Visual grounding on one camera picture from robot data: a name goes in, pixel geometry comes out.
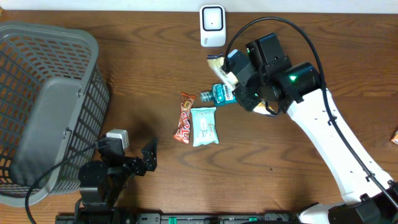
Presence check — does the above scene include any blue mouthwash bottle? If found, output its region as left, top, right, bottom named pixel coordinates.
left=200, top=83, right=237, bottom=107

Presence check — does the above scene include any red chocolate bar wrapper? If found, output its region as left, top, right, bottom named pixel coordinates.
left=174, top=92, right=196, bottom=144

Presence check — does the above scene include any light green tissue pack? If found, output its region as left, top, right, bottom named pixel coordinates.
left=191, top=107, right=219, bottom=147

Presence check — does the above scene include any yellow snack bag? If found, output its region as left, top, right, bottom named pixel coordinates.
left=207, top=54, right=280, bottom=117

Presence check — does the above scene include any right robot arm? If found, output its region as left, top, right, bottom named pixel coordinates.
left=227, top=33, right=397, bottom=223

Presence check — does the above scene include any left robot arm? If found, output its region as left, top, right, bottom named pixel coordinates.
left=73, top=137, right=158, bottom=223

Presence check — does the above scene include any white barcode scanner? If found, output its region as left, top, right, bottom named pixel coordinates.
left=199, top=5, right=226, bottom=47

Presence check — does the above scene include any grey plastic shopping basket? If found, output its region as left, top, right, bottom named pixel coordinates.
left=1, top=21, right=109, bottom=207

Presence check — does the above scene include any orange packet at edge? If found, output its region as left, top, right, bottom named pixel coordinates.
left=391, top=131, right=398, bottom=144

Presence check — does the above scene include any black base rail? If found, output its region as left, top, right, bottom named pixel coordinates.
left=55, top=212, right=300, bottom=224

